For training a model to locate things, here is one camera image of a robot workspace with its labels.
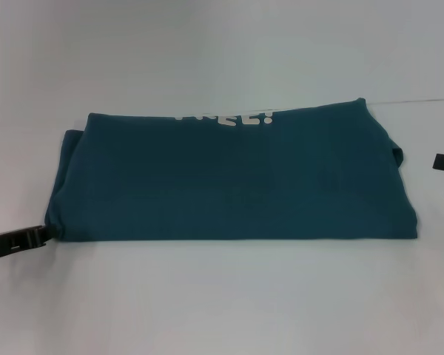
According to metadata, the teal blue shirt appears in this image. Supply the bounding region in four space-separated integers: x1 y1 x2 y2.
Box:
46 97 420 244

